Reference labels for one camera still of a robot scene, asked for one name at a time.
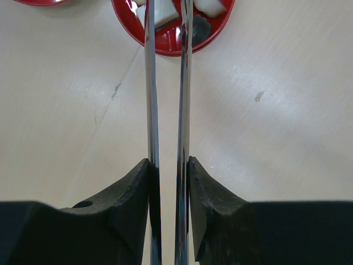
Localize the dark flower chocolate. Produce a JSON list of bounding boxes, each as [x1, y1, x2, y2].
[[192, 14, 211, 47]]

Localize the white square chocolate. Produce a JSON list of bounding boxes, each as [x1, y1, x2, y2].
[[134, 0, 179, 30]]

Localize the red round tin box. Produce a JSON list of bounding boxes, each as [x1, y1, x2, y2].
[[111, 1, 235, 57]]

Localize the metal serving tongs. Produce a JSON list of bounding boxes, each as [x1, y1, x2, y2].
[[145, 1, 193, 264]]

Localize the white wedge chocolate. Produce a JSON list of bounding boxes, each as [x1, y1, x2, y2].
[[194, 0, 227, 18]]

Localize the red tin lid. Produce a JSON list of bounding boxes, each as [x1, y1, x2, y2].
[[15, 0, 66, 7]]

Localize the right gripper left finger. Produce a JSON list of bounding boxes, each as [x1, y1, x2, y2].
[[1, 159, 149, 264]]

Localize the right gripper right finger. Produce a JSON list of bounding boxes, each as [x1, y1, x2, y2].
[[189, 157, 352, 264]]

